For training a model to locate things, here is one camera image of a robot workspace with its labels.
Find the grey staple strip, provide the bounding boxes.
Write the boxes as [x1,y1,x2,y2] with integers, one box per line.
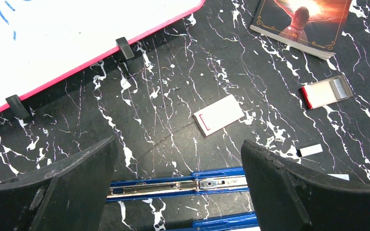
[328,174,350,181]
[297,144,323,157]

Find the staple strip inside tray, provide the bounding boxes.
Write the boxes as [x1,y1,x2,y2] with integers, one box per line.
[330,78,348,100]

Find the paperback book orange cover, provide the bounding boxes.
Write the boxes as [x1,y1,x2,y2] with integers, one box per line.
[250,0,351,60]

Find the whiteboard with pink frame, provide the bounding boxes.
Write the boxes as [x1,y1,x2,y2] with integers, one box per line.
[0,0,203,112]

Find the small red staple box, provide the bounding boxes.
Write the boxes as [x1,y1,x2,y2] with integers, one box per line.
[193,94,244,137]

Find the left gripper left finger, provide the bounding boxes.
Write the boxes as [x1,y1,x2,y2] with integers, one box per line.
[0,137,118,231]

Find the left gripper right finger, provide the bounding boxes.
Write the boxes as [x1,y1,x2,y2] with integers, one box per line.
[241,140,370,231]

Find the staple box tray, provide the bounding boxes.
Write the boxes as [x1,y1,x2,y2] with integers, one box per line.
[301,75,353,110]

